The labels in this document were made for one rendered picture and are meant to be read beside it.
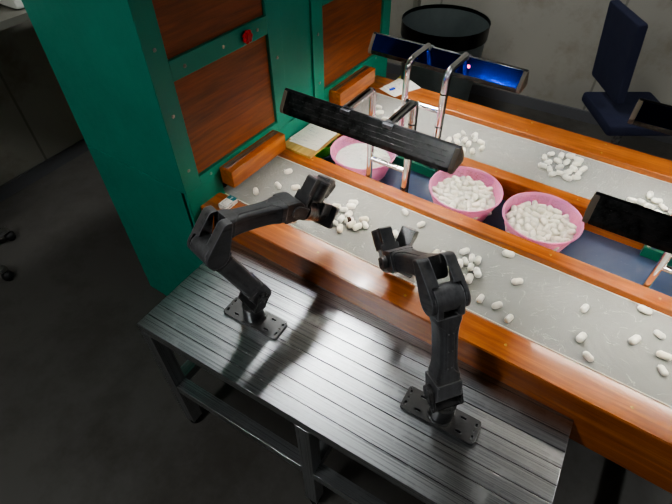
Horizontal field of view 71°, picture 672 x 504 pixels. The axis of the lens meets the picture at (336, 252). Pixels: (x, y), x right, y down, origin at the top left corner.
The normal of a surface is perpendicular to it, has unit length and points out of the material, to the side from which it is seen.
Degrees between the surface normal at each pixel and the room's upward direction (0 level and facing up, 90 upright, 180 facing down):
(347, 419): 0
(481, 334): 0
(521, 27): 90
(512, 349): 0
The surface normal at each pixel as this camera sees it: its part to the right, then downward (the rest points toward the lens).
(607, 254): 0.00, -0.70
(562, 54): -0.52, 0.62
